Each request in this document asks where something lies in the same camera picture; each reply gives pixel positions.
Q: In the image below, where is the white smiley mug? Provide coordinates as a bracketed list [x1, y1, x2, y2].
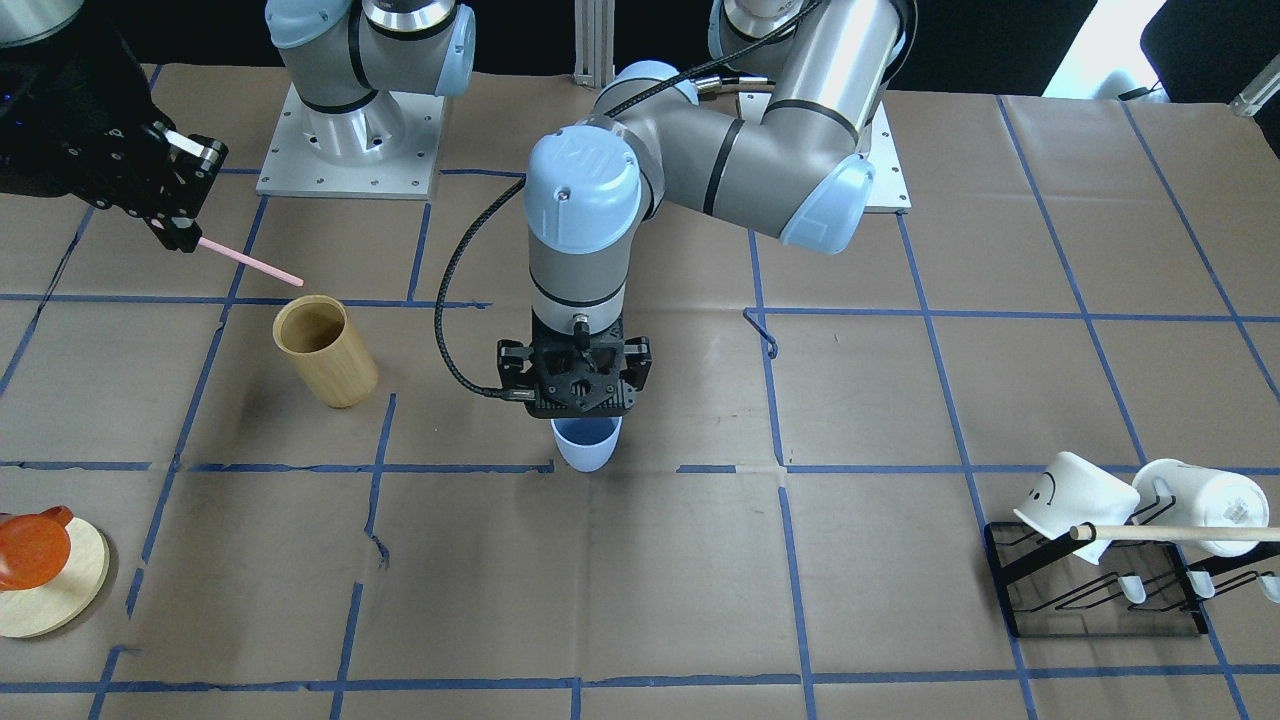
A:
[1012, 451, 1140, 541]

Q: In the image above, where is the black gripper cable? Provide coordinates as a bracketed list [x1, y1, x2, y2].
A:
[434, 0, 831, 401]

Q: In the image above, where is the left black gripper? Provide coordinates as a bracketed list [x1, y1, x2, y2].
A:
[497, 320, 653, 419]

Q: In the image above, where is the orange mug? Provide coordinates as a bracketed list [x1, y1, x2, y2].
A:
[1, 506, 74, 592]

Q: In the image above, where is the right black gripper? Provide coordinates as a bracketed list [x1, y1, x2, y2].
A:
[95, 126, 229, 254]

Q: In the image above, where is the round wooden mug stand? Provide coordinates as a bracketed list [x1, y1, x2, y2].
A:
[1, 518, 111, 639]

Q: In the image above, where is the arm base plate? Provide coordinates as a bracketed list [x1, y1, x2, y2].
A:
[256, 88, 448, 201]
[859, 102, 913, 214]

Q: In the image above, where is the bamboo cylinder holder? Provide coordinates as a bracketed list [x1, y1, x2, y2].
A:
[271, 293, 379, 409]

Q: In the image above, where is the aluminium frame post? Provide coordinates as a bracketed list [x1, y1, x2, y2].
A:
[572, 0, 616, 90]

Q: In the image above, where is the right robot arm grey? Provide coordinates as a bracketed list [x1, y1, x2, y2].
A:
[1, 1, 228, 252]

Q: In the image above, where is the black wire mug rack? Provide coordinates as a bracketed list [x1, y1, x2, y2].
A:
[984, 505, 1277, 638]

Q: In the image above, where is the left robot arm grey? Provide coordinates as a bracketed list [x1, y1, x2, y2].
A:
[484, 1, 916, 419]

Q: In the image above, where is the blue plastic cup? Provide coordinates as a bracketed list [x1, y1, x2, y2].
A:
[550, 416, 623, 471]

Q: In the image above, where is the pink chopstick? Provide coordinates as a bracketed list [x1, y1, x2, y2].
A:
[196, 231, 305, 287]

